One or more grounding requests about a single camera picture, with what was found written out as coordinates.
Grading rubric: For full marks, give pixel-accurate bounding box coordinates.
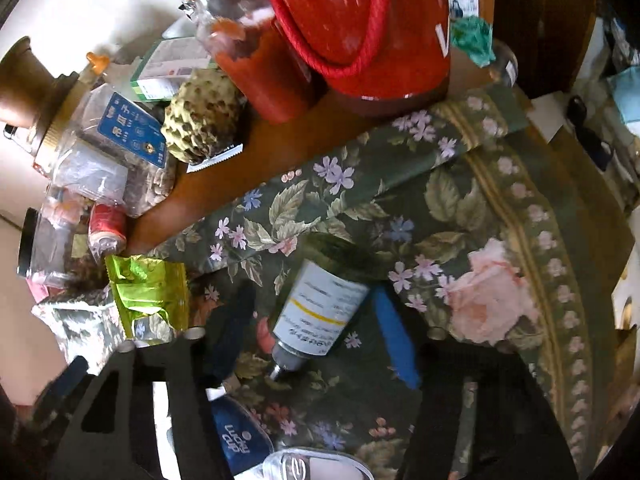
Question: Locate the green white carton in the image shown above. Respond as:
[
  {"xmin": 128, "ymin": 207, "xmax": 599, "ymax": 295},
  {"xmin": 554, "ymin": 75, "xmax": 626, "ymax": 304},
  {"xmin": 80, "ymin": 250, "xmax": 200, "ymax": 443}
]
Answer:
[{"xmin": 130, "ymin": 37, "xmax": 217, "ymax": 104}]

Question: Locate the brown ceramic vase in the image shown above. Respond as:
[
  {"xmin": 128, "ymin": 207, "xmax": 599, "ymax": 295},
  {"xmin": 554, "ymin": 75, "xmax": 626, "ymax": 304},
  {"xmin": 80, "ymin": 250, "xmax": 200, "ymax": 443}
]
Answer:
[{"xmin": 0, "ymin": 36, "xmax": 81, "ymax": 128}]

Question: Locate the green foil packet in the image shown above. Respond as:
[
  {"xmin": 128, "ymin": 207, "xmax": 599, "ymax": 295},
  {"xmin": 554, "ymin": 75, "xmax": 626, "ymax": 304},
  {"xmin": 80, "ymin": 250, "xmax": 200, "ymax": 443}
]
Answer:
[{"xmin": 105, "ymin": 254, "xmax": 191, "ymax": 347}]

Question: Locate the custard apple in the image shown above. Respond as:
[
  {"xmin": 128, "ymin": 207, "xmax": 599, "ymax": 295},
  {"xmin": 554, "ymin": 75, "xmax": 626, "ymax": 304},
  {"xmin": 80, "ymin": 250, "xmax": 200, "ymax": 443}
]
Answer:
[{"xmin": 161, "ymin": 67, "xmax": 244, "ymax": 165}]

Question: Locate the orange capped bottle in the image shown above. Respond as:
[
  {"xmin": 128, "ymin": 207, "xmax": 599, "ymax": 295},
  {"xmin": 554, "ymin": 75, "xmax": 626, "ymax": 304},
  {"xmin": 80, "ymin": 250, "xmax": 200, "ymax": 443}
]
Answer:
[{"xmin": 85, "ymin": 51, "xmax": 112, "ymax": 75}]

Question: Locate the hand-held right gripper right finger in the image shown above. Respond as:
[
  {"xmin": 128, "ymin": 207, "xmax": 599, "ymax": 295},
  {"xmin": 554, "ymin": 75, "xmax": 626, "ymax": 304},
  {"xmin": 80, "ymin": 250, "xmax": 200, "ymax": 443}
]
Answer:
[{"xmin": 372, "ymin": 287, "xmax": 583, "ymax": 480}]

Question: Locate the gold lidded clear jar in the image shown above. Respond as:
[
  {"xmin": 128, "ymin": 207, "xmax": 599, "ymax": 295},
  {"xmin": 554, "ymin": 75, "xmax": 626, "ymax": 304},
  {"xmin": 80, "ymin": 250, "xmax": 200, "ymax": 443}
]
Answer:
[{"xmin": 27, "ymin": 77, "xmax": 177, "ymax": 218}]

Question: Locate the clear plastic lid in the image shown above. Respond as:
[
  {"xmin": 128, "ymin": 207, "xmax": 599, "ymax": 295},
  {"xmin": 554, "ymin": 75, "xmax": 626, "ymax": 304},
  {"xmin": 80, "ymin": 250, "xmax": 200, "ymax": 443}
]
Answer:
[{"xmin": 261, "ymin": 449, "xmax": 375, "ymax": 480}]

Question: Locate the floral tablecloth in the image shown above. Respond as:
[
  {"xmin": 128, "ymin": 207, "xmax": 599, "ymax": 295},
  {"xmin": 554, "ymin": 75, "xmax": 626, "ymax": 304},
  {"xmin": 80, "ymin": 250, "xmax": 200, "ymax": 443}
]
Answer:
[{"xmin": 150, "ymin": 85, "xmax": 633, "ymax": 480}]

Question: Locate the light blue bag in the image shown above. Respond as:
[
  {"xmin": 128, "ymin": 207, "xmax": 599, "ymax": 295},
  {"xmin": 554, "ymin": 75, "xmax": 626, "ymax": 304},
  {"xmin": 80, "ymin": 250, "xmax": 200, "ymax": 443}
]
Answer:
[{"xmin": 610, "ymin": 67, "xmax": 640, "ymax": 126}]

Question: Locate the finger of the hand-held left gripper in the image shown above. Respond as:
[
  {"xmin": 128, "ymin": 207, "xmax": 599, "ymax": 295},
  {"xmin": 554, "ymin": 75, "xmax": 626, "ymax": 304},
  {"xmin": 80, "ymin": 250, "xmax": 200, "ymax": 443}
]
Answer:
[{"xmin": 31, "ymin": 355, "xmax": 92, "ymax": 415}]

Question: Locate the dark wooden door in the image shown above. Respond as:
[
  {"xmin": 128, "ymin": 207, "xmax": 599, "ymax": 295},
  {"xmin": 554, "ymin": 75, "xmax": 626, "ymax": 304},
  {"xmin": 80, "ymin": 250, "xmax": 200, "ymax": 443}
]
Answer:
[{"xmin": 475, "ymin": 0, "xmax": 601, "ymax": 96}]

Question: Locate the small vial white label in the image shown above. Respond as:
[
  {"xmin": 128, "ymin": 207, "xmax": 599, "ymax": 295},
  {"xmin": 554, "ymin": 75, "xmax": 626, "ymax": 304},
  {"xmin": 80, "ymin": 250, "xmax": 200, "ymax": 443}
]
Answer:
[{"xmin": 269, "ymin": 234, "xmax": 372, "ymax": 382}]

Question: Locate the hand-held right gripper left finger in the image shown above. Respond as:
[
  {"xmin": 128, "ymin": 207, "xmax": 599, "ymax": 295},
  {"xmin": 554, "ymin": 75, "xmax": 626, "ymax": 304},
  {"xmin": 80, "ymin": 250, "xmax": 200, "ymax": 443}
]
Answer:
[{"xmin": 47, "ymin": 279, "xmax": 258, "ymax": 480}]

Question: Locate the blue paper cup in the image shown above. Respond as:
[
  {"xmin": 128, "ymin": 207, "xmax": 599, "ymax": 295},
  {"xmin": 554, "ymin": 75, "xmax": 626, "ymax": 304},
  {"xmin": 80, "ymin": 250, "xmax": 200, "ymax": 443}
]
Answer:
[{"xmin": 209, "ymin": 392, "xmax": 275, "ymax": 477}]

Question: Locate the wooden table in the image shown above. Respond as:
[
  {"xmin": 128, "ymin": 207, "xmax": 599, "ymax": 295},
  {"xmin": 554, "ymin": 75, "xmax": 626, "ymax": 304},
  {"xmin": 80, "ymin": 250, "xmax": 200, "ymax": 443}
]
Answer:
[{"xmin": 122, "ymin": 60, "xmax": 501, "ymax": 256}]

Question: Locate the small red can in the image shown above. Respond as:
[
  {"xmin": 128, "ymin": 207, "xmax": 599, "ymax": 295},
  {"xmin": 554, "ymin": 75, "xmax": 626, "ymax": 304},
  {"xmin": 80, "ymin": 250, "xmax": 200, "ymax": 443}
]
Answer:
[{"xmin": 88, "ymin": 203, "xmax": 129, "ymax": 257}]

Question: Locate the white patterned plastic bag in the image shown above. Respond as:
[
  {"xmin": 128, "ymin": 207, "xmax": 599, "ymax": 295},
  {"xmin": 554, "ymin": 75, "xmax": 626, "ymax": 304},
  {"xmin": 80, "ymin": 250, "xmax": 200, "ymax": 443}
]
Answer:
[{"xmin": 31, "ymin": 287, "xmax": 125, "ymax": 367}]

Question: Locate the green plastic bag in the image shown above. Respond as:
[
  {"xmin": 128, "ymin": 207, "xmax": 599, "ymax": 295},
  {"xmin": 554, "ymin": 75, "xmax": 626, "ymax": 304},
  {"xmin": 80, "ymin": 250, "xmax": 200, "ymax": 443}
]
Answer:
[{"xmin": 451, "ymin": 16, "xmax": 497, "ymax": 68}]

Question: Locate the red thermos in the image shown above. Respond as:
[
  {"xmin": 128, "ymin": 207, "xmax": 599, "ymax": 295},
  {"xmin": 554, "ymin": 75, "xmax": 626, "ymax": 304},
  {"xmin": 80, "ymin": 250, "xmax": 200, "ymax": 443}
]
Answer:
[{"xmin": 259, "ymin": 0, "xmax": 453, "ymax": 107}]

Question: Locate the black lidded jar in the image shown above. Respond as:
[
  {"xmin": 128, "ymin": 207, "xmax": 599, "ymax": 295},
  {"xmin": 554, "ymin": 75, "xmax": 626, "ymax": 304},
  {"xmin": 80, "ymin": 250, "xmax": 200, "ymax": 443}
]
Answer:
[{"xmin": 16, "ymin": 208, "xmax": 76, "ymax": 288}]

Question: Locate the red sauce bottle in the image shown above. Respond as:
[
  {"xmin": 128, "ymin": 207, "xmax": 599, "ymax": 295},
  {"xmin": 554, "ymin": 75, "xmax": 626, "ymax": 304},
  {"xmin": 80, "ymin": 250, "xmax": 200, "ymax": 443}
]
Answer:
[{"xmin": 171, "ymin": 0, "xmax": 321, "ymax": 124}]

